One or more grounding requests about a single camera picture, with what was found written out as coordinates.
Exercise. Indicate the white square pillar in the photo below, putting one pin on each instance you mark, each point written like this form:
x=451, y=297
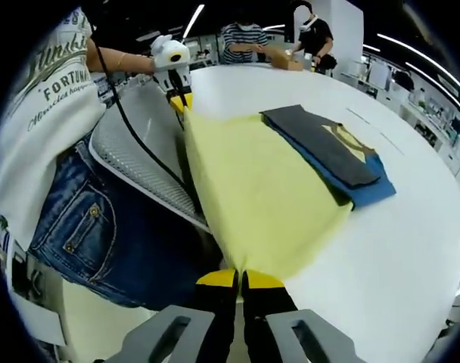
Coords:
x=347, y=34

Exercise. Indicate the white counter row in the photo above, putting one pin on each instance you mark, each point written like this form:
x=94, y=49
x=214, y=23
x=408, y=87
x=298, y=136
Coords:
x=423, y=113

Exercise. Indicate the black waist bag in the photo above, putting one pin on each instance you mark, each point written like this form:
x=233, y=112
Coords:
x=328, y=62

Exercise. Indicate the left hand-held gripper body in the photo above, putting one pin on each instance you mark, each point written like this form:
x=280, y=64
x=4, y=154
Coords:
x=169, y=53

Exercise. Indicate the yellow garment grey blue sleeves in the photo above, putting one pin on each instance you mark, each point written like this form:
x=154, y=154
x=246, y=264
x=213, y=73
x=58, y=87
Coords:
x=252, y=181

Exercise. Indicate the person's white printed shirt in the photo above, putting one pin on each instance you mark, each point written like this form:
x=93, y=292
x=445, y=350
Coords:
x=37, y=132

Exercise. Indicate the person's blue jeans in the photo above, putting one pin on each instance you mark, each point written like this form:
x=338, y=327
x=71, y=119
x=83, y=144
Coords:
x=101, y=227

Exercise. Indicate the white neck device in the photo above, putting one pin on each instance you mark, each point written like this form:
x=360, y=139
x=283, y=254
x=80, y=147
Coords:
x=309, y=23

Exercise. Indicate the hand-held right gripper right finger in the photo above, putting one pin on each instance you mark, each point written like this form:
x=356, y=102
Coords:
x=290, y=332

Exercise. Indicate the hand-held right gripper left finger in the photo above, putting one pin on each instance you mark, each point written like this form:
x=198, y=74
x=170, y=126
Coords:
x=184, y=332

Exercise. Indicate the cardboard box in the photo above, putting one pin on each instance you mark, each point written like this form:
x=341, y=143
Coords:
x=285, y=60

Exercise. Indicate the ceiling light strip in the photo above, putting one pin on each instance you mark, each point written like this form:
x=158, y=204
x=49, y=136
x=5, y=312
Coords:
x=193, y=20
x=442, y=89
x=419, y=58

